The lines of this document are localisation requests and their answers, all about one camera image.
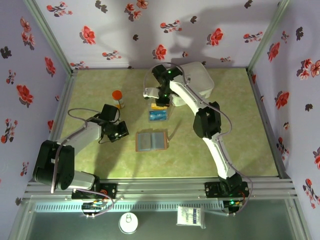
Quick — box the clear acrylic card stand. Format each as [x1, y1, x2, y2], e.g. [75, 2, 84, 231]
[147, 101, 174, 123]

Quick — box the orange-capped pill bottle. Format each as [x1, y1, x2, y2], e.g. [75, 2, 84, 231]
[111, 90, 125, 110]

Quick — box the white fabric medicine bag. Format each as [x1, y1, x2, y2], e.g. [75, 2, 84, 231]
[172, 61, 215, 107]

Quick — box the white pull-tab can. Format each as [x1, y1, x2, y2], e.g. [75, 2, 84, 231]
[118, 212, 140, 235]

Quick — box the white printed packet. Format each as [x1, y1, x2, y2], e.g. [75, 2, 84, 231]
[176, 206, 207, 230]

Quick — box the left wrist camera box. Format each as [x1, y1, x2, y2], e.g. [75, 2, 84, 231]
[101, 104, 121, 123]

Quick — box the grey left arm cable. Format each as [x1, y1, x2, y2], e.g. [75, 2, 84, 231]
[50, 107, 103, 195]

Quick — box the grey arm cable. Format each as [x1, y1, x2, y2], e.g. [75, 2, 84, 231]
[143, 61, 255, 216]
[50, 107, 103, 195]

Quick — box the aluminium side rail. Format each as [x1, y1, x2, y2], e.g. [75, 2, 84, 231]
[38, 69, 79, 181]
[246, 69, 291, 179]

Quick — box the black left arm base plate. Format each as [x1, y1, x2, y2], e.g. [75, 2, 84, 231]
[71, 183, 118, 200]

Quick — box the aluminium front rail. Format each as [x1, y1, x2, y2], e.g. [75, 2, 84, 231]
[22, 176, 299, 201]

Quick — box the slotted grey cable duct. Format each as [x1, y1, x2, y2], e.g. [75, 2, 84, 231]
[33, 202, 226, 213]

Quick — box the grey right arm cable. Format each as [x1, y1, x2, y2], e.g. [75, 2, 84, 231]
[143, 61, 255, 216]

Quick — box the aluminium corner post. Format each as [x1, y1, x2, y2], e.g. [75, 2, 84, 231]
[23, 0, 77, 76]
[246, 0, 292, 72]

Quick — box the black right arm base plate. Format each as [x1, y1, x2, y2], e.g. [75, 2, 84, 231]
[204, 181, 250, 198]

